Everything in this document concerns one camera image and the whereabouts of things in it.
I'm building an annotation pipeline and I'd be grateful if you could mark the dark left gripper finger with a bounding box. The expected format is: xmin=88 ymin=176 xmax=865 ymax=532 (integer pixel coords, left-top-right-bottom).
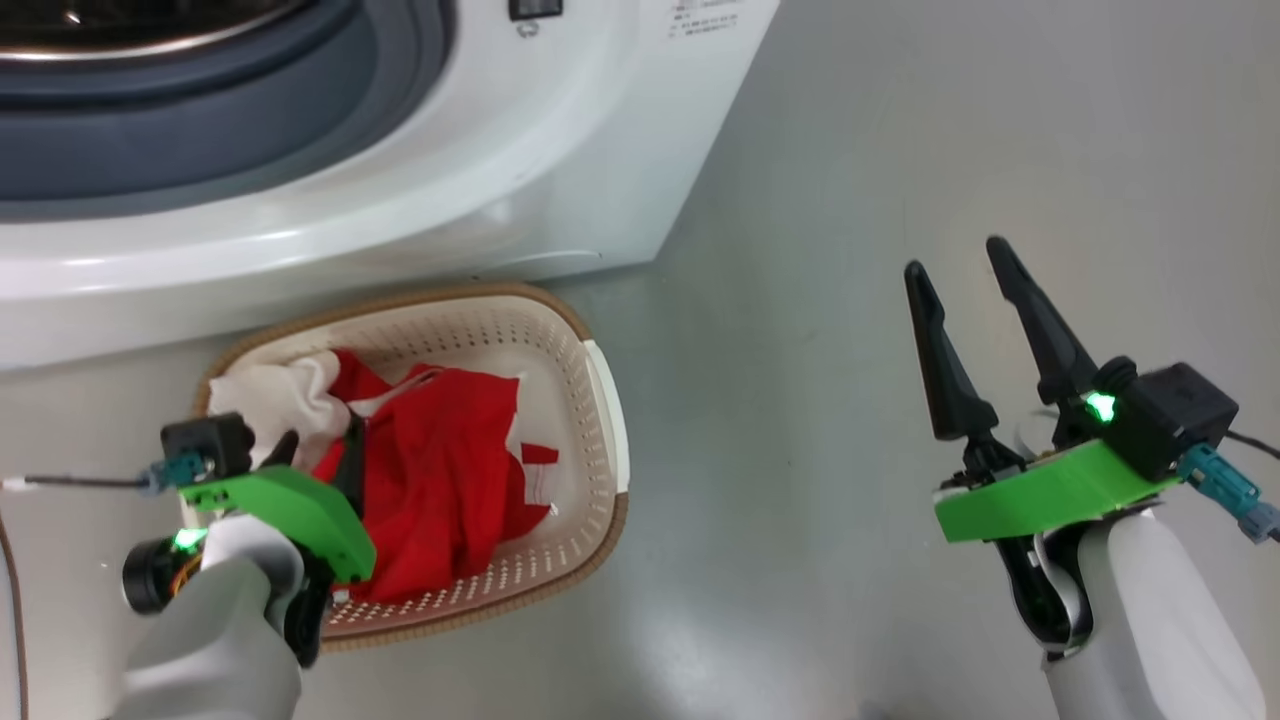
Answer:
xmin=335 ymin=412 xmax=369 ymax=516
xmin=260 ymin=428 xmax=303 ymax=471

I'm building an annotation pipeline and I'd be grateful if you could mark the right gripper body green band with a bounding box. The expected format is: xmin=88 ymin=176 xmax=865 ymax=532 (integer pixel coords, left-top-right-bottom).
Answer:
xmin=932 ymin=438 xmax=1183 ymax=546

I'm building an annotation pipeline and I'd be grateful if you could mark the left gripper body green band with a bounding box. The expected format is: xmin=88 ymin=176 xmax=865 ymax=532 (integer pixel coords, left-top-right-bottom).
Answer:
xmin=180 ymin=464 xmax=378 ymax=585

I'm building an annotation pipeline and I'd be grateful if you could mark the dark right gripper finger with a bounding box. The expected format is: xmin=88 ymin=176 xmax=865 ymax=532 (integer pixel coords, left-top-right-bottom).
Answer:
xmin=903 ymin=260 xmax=1026 ymax=481
xmin=985 ymin=236 xmax=1101 ymax=446

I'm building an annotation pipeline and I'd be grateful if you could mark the red garment with white stripes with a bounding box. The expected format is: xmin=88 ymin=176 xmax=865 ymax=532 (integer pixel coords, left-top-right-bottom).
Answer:
xmin=312 ymin=348 xmax=561 ymax=606

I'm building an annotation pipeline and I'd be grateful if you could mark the cream perforated laundry basket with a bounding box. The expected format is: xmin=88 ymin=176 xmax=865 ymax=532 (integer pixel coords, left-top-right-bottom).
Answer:
xmin=195 ymin=282 xmax=631 ymax=652

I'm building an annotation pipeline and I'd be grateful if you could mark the white front-load washing machine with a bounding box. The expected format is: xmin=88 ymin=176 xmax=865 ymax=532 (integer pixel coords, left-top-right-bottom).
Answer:
xmin=0 ymin=0 xmax=781 ymax=373

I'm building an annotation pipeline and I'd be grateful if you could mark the teal left camera connector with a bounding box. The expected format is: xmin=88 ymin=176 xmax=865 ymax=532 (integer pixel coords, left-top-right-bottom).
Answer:
xmin=140 ymin=452 xmax=211 ymax=498

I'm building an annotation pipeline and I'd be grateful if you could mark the teal camera connector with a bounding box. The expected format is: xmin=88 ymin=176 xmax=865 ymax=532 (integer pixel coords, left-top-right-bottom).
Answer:
xmin=1178 ymin=443 xmax=1280 ymax=544
xmin=140 ymin=452 xmax=211 ymax=498

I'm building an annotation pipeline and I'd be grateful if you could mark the teal right camera connector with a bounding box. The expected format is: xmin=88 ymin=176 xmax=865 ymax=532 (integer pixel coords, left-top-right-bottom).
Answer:
xmin=1178 ymin=443 xmax=1280 ymax=544

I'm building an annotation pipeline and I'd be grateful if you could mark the thin dark left camera cable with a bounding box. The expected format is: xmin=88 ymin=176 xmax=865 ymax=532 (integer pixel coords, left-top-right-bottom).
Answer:
xmin=0 ymin=474 xmax=153 ymax=720

